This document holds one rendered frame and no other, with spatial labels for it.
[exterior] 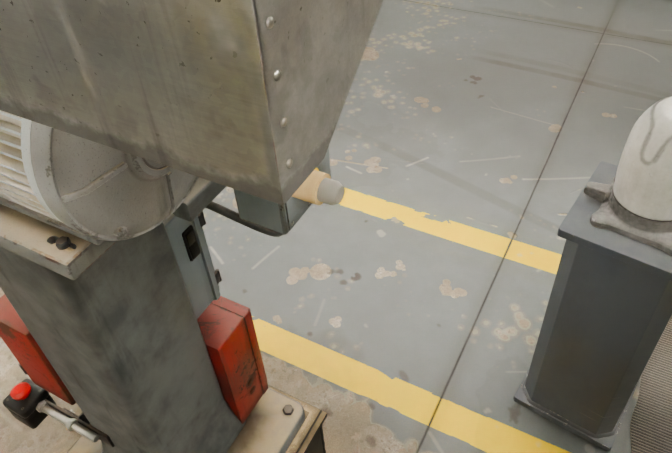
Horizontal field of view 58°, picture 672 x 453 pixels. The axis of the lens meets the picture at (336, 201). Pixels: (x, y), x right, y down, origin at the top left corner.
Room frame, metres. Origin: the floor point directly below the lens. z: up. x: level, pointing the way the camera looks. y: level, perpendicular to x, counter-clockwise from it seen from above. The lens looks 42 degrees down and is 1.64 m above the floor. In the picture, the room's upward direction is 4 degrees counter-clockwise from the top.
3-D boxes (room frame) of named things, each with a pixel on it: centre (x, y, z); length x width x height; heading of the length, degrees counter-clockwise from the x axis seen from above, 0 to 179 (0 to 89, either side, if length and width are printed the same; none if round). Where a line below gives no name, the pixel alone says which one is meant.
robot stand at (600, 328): (0.92, -0.66, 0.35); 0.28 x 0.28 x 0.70; 51
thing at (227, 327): (0.83, 0.33, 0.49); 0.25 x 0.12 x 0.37; 59
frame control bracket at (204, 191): (0.77, 0.19, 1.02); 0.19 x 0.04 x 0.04; 149
